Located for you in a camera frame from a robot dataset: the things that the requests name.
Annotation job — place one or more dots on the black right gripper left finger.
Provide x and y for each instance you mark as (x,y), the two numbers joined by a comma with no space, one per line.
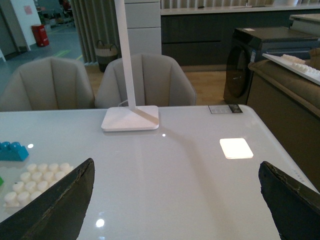
(58,213)

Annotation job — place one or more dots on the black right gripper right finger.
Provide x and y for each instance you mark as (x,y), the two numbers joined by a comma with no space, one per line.
(295,208)

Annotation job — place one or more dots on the white studded base plate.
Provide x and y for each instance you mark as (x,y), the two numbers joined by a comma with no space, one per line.
(35,181)

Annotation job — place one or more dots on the green two-stud block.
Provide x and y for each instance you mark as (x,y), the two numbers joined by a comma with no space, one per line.
(1,181)

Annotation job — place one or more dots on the blue three-stud block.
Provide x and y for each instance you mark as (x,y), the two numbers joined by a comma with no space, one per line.
(13,151)

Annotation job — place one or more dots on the white desk lamp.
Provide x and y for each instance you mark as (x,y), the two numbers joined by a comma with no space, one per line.
(133,117)

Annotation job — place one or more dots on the table label sticker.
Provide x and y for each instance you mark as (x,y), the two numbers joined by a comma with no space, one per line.
(225,109)

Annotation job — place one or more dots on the beige left chair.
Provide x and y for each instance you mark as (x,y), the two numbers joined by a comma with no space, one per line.
(50,83)

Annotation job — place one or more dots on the beige chair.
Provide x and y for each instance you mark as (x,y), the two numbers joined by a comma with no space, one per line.
(158,80)
(50,83)

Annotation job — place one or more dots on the white tray with blocks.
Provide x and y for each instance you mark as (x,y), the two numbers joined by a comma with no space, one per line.
(297,66)

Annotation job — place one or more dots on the beige right chair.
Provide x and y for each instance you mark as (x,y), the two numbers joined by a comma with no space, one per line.
(158,80)

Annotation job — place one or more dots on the red bin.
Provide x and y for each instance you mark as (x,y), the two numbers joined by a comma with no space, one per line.
(40,35)

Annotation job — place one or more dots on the dark counter cabinet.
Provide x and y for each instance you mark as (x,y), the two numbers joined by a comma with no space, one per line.
(195,37)

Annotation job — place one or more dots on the white drawer cabinet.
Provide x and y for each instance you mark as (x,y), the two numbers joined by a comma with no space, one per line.
(143,19)

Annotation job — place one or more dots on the woven basket with handles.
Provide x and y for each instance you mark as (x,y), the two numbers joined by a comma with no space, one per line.
(105,53)

